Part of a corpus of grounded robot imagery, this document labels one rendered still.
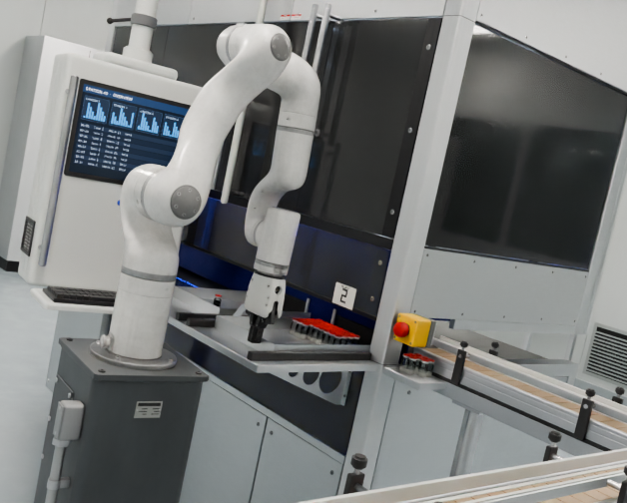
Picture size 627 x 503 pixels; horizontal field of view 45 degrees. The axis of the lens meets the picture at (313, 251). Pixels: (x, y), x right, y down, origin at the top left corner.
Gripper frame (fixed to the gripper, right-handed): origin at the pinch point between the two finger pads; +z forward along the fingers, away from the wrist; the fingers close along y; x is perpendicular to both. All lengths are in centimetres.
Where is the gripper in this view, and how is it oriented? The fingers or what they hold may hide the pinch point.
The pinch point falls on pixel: (255, 334)
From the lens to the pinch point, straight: 188.2
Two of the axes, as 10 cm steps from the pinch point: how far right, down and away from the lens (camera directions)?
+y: -6.3, -2.1, 7.5
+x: -7.4, -1.2, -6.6
